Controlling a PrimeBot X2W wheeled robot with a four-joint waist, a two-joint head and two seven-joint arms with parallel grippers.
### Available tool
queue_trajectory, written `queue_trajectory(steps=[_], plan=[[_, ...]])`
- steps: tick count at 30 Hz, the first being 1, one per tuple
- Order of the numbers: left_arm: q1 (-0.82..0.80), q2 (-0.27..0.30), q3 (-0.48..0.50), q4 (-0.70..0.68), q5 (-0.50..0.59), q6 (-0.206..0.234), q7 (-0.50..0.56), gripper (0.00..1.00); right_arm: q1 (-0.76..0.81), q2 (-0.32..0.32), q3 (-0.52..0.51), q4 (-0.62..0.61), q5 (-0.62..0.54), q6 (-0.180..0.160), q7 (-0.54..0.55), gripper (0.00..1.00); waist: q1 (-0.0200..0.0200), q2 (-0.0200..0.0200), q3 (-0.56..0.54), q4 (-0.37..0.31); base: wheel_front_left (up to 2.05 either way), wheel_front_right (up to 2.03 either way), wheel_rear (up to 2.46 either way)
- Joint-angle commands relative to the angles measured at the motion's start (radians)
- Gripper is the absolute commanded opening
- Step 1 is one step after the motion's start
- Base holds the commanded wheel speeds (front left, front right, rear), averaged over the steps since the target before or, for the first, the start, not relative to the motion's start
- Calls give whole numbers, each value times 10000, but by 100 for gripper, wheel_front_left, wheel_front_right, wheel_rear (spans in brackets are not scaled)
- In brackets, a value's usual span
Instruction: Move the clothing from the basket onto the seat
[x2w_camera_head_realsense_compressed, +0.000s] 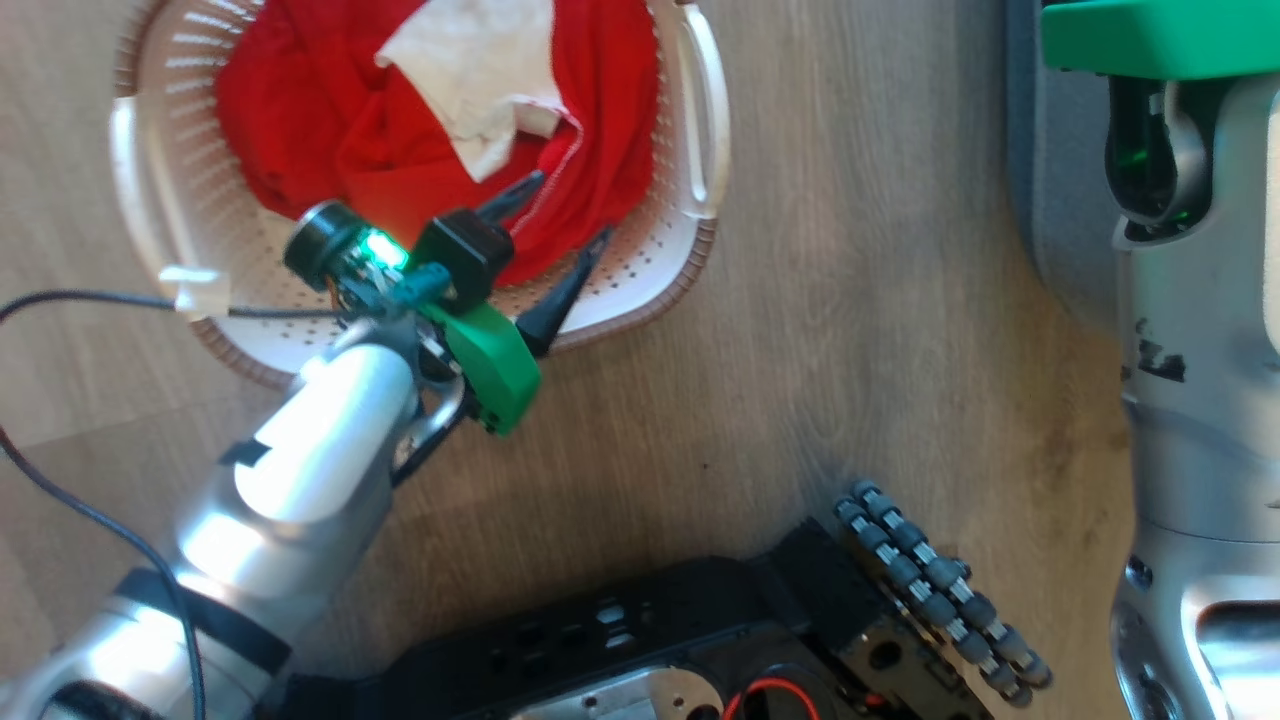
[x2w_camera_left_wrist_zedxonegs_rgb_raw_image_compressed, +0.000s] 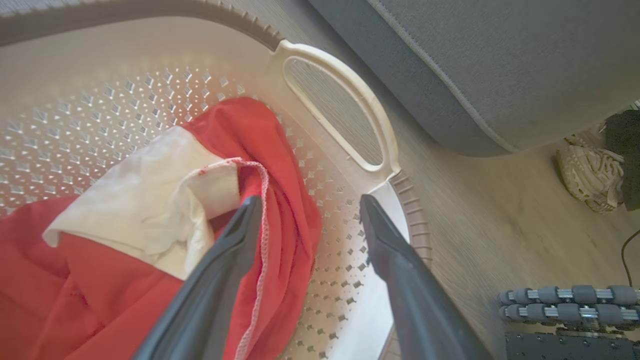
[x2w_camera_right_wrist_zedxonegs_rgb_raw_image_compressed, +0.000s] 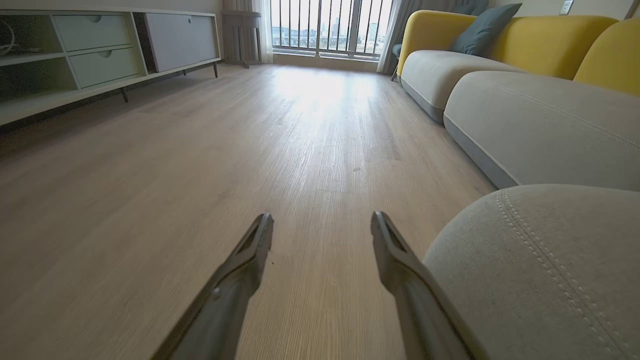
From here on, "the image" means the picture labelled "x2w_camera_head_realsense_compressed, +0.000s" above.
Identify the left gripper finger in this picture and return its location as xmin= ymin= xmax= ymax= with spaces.
xmin=514 ymin=226 xmax=614 ymax=359
xmin=476 ymin=169 xmax=548 ymax=236

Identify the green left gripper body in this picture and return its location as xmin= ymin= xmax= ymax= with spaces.
xmin=420 ymin=300 xmax=542 ymax=438

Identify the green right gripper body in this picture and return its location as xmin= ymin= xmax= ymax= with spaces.
xmin=1040 ymin=0 xmax=1280 ymax=81

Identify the white cloth garment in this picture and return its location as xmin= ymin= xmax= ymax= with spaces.
xmin=375 ymin=0 xmax=571 ymax=183

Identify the red garment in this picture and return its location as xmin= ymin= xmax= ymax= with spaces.
xmin=215 ymin=0 xmax=661 ymax=289

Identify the white plastic laundry basket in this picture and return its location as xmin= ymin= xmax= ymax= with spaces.
xmin=108 ymin=0 xmax=731 ymax=391

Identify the grey fabric sofa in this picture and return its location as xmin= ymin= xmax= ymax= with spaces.
xmin=1005 ymin=0 xmax=1133 ymax=336

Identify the white tape tag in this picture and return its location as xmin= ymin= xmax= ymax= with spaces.
xmin=159 ymin=265 xmax=232 ymax=320

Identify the black grey roller wheel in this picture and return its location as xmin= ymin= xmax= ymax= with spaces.
xmin=834 ymin=480 xmax=1054 ymax=709

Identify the red wire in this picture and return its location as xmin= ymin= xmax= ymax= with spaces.
xmin=722 ymin=677 xmax=821 ymax=720

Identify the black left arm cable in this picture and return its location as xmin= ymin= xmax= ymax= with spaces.
xmin=0 ymin=289 xmax=346 ymax=720

